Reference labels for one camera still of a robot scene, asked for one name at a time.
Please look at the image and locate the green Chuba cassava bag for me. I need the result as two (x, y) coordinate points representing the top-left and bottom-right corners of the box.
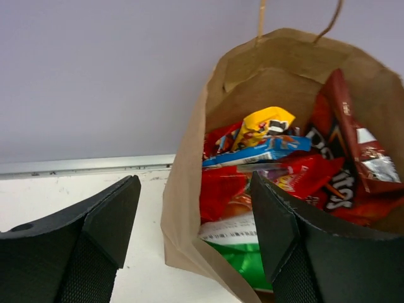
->
(198, 211), (273, 292)

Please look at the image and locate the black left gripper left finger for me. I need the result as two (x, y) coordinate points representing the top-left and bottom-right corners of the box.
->
(1, 175), (141, 302)

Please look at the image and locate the yellow M&M's packet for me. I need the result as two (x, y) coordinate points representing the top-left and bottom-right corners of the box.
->
(231, 107), (295, 151)

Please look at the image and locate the brown paper bag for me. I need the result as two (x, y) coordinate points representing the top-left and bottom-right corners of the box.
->
(161, 28), (403, 302)

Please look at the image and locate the dark red Dove chocolate bag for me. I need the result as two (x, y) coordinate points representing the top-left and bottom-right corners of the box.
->
(316, 69), (403, 194)

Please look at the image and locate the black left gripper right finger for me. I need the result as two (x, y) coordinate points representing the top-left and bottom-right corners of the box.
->
(251, 174), (403, 302)

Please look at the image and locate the blue M&M's packet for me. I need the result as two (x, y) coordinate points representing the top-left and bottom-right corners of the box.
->
(202, 135), (311, 168)

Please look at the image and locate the red Doritos bag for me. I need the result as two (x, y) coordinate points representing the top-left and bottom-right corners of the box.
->
(306, 101), (403, 226)

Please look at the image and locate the red snack bag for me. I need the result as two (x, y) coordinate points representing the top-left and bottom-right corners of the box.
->
(199, 123), (344, 223)

